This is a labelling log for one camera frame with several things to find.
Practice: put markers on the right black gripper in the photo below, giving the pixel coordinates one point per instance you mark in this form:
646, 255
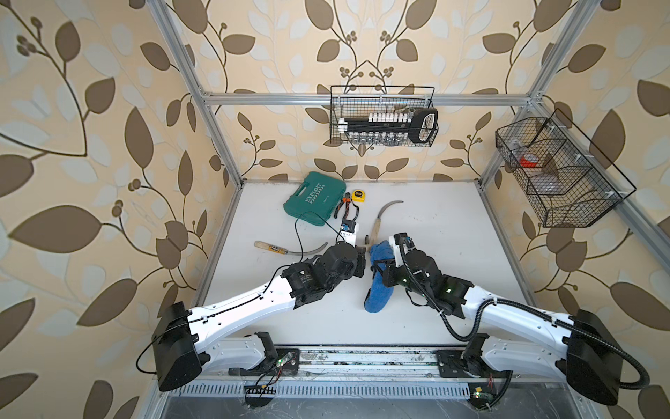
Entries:
388, 274

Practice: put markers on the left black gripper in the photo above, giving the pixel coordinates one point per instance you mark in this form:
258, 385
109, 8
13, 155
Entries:
358, 258

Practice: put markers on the blue microfiber rag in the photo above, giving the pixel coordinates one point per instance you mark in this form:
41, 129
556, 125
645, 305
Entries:
379, 294

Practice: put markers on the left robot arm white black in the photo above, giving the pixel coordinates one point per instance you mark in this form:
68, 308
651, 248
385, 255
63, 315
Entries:
187, 342

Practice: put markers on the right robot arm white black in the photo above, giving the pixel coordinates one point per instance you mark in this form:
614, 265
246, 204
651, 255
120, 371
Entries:
503, 335

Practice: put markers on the green plastic tool case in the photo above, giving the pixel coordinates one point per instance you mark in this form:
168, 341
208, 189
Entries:
315, 199

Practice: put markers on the yellow black tape measure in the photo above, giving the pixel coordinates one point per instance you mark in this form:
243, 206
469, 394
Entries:
359, 196

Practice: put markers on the black socket bit holder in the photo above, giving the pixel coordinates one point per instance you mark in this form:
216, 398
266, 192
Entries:
415, 127

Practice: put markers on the red item in basket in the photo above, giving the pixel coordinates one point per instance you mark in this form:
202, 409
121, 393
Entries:
529, 161

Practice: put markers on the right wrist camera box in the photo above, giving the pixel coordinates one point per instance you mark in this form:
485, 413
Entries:
404, 242

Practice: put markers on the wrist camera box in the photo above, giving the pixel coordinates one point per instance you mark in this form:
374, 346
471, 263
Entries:
348, 231
404, 242

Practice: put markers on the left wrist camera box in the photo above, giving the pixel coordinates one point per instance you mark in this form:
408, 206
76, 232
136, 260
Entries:
348, 231

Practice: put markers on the aluminium front rail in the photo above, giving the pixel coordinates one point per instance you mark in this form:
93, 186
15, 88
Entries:
366, 364

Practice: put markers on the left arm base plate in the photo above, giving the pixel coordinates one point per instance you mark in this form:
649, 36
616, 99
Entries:
286, 359

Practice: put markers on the black red handled pliers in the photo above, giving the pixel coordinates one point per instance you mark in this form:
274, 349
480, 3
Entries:
345, 204

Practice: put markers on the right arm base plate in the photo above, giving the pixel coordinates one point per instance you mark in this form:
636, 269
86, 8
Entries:
453, 364

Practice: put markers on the right wall wire basket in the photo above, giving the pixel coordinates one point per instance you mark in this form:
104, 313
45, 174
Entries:
576, 182

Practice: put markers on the wall wire basket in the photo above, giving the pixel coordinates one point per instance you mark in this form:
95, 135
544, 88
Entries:
359, 101
576, 182

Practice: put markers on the back wall wire basket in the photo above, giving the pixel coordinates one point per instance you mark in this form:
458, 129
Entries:
359, 101

